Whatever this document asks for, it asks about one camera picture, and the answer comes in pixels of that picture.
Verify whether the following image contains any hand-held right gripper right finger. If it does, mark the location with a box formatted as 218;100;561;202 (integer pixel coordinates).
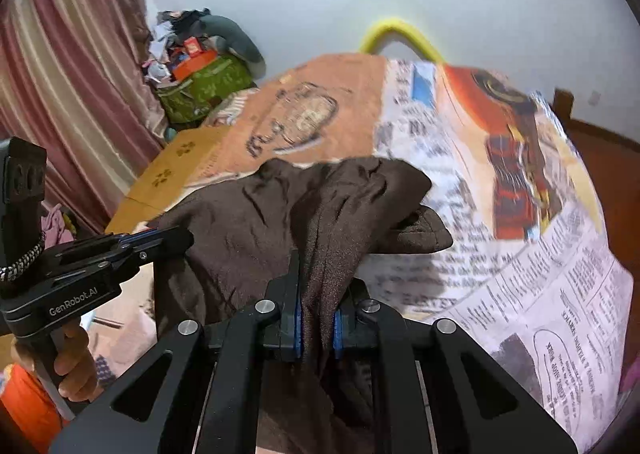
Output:
332;279;578;454

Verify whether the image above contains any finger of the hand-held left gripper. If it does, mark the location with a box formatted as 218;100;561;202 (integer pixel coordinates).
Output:
102;226;196;267

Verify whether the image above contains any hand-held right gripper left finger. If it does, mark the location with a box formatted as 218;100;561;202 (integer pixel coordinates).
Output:
47;249;306;454

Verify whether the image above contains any brown garment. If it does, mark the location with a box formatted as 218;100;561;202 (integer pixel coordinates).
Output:
150;156;453;454

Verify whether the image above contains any person's left forearm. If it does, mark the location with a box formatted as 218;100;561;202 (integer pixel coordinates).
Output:
0;361;68;440

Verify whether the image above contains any person's left hand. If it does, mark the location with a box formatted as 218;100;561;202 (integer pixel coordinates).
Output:
10;321;101;405

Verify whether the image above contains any pink cloth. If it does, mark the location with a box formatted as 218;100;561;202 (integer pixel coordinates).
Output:
42;204;77;247

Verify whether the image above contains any cardboard box with flower cutouts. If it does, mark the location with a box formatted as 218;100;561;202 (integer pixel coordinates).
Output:
105;126;236;235

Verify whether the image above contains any green bag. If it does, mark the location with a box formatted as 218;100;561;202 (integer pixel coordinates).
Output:
157;54;256;125

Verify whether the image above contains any orange box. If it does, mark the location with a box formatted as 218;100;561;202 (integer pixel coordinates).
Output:
172;51;221;82

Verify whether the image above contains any printed blanket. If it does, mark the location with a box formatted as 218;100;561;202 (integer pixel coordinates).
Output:
120;51;636;454

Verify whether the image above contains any pink curtain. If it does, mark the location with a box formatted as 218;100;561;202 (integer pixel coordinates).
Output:
0;0;166;235

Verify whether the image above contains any yellow curved tube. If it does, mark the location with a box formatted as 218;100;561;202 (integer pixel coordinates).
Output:
357;18;446;64

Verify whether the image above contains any wooden post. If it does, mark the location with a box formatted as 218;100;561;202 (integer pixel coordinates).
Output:
554;88;576;132

